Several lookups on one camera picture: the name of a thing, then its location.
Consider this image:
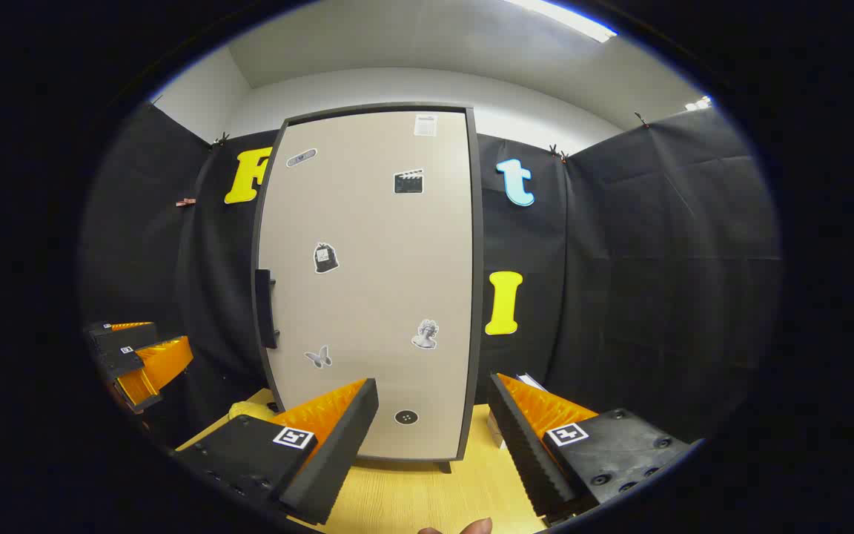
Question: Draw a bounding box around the black cabinet door handle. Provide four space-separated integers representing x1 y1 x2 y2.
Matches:
254 268 279 349

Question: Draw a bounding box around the yellow bumpy sponge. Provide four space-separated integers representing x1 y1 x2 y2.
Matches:
228 400 279 423

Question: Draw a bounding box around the black backdrop cloth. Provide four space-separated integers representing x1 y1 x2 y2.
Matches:
79 96 782 453

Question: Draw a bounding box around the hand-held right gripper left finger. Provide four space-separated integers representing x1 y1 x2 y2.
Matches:
173 378 380 526

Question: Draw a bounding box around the long ceiling light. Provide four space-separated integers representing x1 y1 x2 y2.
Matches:
505 0 618 44

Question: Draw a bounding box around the beige cabinet door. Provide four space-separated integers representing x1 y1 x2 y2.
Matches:
256 110 474 462

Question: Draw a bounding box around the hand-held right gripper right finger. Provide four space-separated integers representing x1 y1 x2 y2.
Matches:
488 373 695 526

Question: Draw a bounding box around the dark grey cabinet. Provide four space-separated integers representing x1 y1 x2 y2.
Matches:
251 102 486 474

